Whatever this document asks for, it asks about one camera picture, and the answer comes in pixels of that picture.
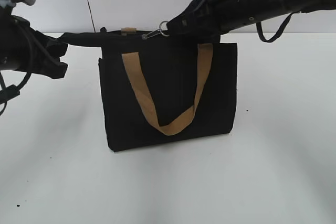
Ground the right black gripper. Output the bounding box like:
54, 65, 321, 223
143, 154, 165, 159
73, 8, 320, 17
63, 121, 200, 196
166, 0, 221, 43

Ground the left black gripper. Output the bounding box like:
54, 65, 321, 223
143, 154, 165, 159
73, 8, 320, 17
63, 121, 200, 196
26, 28, 68, 80

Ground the silver zipper pull clip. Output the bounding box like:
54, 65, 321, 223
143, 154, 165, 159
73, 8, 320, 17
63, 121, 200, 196
141, 20, 170, 40

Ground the black tote bag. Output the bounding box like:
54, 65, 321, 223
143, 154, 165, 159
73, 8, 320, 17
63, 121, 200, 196
60, 29, 238, 152

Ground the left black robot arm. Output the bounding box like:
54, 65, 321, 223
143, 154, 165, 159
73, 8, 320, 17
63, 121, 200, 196
1, 0, 68, 79

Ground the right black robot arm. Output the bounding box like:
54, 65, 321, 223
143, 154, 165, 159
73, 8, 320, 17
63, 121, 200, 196
166, 0, 335, 43

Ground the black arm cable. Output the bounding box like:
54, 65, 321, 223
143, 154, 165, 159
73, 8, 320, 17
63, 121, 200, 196
0, 16, 35, 116

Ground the black strap loop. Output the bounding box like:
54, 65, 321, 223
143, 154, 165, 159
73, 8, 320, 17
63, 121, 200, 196
256, 12, 293, 42

